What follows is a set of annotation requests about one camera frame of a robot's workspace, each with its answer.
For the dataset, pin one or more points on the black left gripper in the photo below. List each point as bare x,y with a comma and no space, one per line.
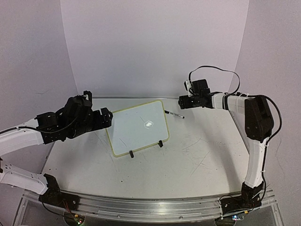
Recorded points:
106,122

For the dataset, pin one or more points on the right circuit board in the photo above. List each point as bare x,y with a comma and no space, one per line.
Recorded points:
238,217

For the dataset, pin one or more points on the black whiteboard stand foot right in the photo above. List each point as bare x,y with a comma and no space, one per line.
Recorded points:
160,143

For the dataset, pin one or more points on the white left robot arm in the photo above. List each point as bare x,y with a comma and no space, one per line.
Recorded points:
74,119

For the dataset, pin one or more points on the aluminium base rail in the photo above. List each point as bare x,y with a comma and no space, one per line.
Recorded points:
153,210

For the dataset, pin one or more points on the circuit board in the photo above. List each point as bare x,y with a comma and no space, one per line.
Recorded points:
238,217
74,219

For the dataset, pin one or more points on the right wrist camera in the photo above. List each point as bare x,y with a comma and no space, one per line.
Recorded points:
197,87

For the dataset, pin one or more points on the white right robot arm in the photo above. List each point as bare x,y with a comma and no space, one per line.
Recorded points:
259,124

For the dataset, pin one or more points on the black whiteboard stand foot left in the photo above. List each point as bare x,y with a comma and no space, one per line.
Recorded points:
131,154

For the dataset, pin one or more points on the yellow-framed whiteboard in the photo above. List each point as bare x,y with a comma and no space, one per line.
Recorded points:
138,127

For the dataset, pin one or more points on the white whiteboard marker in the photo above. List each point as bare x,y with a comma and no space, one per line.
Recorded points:
174,114

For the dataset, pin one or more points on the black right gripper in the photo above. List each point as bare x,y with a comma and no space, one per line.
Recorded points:
182,102

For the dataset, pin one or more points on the left circuit board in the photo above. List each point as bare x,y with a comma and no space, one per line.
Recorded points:
74,219

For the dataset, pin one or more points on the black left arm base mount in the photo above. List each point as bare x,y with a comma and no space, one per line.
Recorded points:
55,197

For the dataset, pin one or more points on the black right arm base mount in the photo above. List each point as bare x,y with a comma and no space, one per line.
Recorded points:
248,200

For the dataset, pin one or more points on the black whiteboard stand foot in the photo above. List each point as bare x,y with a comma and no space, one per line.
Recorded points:
131,154
160,143

